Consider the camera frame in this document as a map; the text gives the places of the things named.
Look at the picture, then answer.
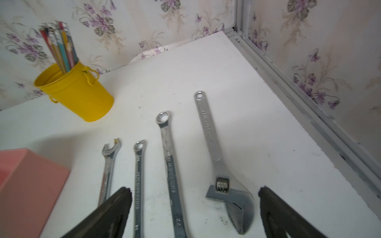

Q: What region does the pink plastic storage box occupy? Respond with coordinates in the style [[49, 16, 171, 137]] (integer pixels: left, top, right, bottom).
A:
[[1, 148, 70, 238]]

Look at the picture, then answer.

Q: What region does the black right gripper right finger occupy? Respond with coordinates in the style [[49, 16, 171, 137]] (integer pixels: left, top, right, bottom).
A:
[[258, 186, 325, 238]]

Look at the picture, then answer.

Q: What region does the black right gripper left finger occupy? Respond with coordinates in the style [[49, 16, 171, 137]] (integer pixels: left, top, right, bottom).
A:
[[64, 187, 133, 238]]

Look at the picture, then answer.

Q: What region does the long chrome combination wrench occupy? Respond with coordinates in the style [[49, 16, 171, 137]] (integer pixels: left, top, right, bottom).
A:
[[156, 111, 187, 238]]

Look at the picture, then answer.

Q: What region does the large forged steel wrench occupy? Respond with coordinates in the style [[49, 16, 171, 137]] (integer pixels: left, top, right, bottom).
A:
[[194, 91, 255, 235]]

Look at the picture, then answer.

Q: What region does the small chrome combination wrench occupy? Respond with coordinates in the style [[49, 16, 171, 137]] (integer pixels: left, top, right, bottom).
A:
[[134, 140, 146, 238]]

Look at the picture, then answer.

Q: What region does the chrome end wrench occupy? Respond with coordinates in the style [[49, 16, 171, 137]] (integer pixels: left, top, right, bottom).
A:
[[98, 138, 122, 207]]

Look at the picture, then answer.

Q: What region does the bundle of pencils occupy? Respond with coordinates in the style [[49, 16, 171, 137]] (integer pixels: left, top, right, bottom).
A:
[[39, 21, 79, 74]]

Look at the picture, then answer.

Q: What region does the yellow pencil cup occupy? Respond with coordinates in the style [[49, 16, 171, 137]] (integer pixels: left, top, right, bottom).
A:
[[34, 62, 114, 122]]

